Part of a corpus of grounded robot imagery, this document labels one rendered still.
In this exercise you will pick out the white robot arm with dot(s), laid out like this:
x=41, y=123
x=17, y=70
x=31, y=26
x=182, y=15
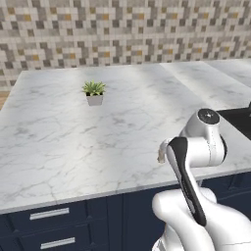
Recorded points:
x=202, y=147

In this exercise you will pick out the navy cabinet panel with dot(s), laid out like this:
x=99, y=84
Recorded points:
x=139, y=219

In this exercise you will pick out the navy drawer front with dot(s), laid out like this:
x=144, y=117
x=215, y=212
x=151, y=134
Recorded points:
x=75, y=214
x=81, y=240

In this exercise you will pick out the beige candle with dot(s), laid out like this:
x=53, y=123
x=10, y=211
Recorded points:
x=161, y=156

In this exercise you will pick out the green plant in white pot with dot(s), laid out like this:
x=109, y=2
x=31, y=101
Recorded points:
x=94, y=94

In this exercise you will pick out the navy cabinet door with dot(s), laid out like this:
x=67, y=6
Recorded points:
x=233, y=189

